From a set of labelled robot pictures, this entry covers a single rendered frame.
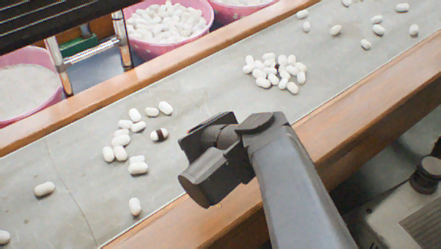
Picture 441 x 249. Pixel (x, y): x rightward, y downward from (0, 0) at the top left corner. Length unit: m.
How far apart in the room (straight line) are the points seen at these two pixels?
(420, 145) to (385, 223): 0.93
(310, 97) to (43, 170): 0.60
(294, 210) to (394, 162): 1.60
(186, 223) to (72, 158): 0.29
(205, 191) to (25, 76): 0.73
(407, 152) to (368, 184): 0.27
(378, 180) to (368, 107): 0.90
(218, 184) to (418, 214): 0.76
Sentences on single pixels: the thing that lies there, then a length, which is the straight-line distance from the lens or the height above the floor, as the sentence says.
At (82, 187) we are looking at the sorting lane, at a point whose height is 0.74.
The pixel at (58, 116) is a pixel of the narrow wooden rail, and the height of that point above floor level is 0.76.
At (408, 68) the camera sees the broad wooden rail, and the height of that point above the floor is 0.76.
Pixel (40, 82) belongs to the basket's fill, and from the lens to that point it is 1.11.
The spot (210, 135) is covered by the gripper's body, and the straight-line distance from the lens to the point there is 0.60.
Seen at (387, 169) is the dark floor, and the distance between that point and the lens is 1.89.
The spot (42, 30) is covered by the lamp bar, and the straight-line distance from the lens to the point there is 0.67.
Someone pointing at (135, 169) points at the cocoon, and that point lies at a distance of 0.82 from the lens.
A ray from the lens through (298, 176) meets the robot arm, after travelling 0.37.
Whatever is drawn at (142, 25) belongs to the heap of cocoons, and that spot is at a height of 0.74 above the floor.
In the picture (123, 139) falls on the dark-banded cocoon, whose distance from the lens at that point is 0.88.
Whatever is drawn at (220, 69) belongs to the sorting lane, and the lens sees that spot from 1.04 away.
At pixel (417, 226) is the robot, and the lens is 1.17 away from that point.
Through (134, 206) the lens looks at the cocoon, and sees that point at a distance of 0.78.
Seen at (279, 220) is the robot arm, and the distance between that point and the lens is 0.33.
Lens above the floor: 1.41
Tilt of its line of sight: 47 degrees down
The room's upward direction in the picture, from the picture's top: straight up
